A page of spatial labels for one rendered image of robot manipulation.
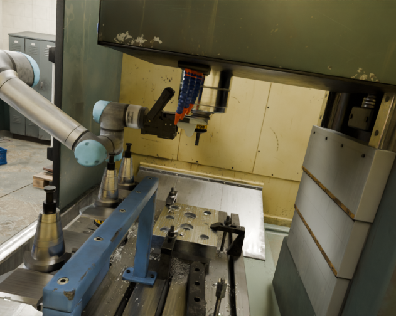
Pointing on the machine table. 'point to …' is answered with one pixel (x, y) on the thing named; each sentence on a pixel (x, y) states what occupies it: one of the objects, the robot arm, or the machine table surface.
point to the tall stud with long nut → (219, 294)
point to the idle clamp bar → (196, 290)
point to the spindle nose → (212, 92)
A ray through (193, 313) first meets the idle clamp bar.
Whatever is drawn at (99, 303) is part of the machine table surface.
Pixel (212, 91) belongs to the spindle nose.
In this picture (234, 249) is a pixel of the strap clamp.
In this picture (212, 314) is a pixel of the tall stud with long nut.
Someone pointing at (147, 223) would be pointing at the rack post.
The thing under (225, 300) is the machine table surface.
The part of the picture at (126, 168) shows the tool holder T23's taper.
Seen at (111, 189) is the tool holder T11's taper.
